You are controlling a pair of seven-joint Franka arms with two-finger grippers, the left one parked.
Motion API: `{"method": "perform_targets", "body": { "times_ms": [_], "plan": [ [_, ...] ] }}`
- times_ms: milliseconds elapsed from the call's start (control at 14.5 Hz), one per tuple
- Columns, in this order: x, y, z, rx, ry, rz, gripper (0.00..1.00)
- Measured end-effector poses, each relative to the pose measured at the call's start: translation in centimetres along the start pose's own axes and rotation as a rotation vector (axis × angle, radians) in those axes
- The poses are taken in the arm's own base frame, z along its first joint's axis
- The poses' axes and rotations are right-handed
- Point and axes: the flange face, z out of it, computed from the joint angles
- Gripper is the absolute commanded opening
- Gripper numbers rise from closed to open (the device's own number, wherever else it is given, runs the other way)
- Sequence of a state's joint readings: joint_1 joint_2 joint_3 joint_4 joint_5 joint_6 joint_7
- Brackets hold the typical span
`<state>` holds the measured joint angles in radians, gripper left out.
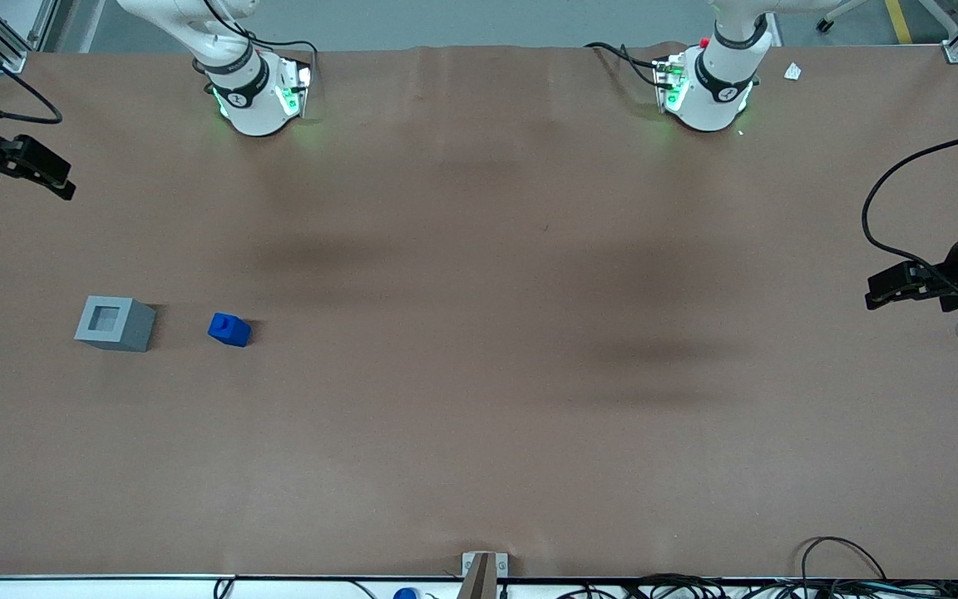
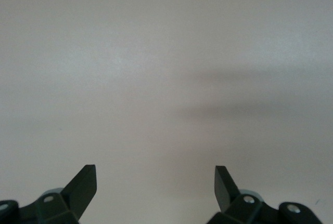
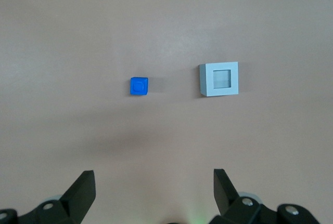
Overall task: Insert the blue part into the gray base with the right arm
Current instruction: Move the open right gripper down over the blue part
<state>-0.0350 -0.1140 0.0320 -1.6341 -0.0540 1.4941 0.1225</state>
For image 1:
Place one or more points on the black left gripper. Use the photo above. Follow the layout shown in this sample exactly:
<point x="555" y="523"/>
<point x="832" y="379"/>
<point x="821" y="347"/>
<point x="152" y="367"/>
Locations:
<point x="950" y="273"/>

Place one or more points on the blue plastic part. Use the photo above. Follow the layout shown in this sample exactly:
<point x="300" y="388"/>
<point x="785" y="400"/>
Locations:
<point x="229" y="330"/>

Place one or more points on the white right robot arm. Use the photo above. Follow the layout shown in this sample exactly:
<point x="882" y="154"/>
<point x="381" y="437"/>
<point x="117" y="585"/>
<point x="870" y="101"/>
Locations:
<point x="259" y="104"/>

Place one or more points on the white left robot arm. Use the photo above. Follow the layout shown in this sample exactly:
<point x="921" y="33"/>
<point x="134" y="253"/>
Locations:
<point x="712" y="100"/>

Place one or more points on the gray square base block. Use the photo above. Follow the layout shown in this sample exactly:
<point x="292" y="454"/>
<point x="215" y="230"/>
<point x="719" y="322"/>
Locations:
<point x="134" y="329"/>

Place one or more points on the white paper scrap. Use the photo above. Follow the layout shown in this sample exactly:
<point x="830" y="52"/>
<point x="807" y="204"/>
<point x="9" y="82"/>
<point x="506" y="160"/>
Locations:
<point x="792" y="71"/>

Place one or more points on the white stand leg with caster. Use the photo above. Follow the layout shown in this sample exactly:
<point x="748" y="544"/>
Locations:
<point x="841" y="12"/>

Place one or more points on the brown table cover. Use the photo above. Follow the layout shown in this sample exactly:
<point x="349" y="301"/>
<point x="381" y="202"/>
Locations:
<point x="479" y="333"/>

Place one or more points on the blue round cap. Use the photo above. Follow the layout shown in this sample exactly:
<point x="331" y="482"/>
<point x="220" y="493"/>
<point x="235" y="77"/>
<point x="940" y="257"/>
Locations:
<point x="406" y="594"/>

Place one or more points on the white table edge rail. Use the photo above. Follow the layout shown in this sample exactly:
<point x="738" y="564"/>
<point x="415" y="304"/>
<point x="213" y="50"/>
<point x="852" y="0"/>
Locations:
<point x="71" y="589"/>

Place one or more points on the silver mounting bracket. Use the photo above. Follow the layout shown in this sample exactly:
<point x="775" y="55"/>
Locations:
<point x="468" y="561"/>

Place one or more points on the brown camera post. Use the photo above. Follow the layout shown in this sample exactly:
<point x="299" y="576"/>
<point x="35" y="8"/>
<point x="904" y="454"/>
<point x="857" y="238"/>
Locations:
<point x="479" y="582"/>

